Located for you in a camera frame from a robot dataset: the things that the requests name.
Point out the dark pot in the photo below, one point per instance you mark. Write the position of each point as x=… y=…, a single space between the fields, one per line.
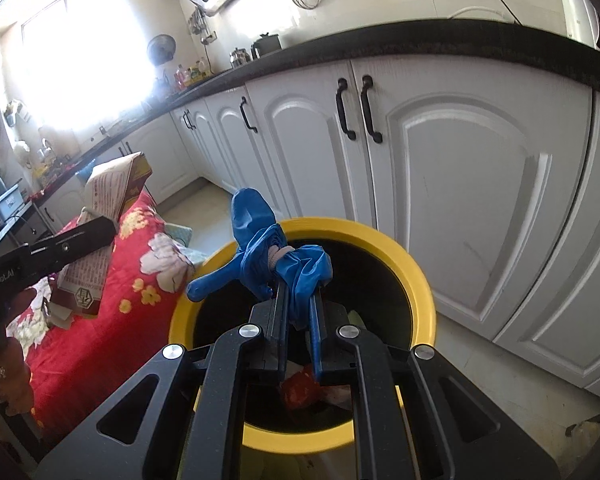
x=265 y=45

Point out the blue wall fan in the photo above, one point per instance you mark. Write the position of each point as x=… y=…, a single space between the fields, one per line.
x=161 y=49

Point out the white kitchen cabinets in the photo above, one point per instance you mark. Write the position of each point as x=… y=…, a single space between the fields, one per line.
x=487 y=173

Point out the steel teapot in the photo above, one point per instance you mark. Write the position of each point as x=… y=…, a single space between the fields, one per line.
x=239 y=57

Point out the black countertop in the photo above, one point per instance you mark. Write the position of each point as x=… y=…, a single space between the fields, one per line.
x=501 y=41

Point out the red floral tablecloth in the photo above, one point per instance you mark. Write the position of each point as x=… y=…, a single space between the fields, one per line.
x=75 y=369

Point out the person left hand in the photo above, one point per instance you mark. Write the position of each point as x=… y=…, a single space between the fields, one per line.
x=15 y=389

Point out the red plastic bag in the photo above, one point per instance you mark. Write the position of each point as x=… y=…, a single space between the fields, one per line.
x=301 y=390

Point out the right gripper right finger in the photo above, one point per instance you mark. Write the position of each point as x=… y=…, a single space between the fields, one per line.
x=414 y=414

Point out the blue rubber glove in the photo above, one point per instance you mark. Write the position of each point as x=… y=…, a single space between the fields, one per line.
x=263 y=257

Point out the white electric kettle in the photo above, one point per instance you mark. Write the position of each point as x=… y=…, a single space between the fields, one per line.
x=582 y=22

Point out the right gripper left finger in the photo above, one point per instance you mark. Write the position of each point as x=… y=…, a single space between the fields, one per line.
x=181 y=415

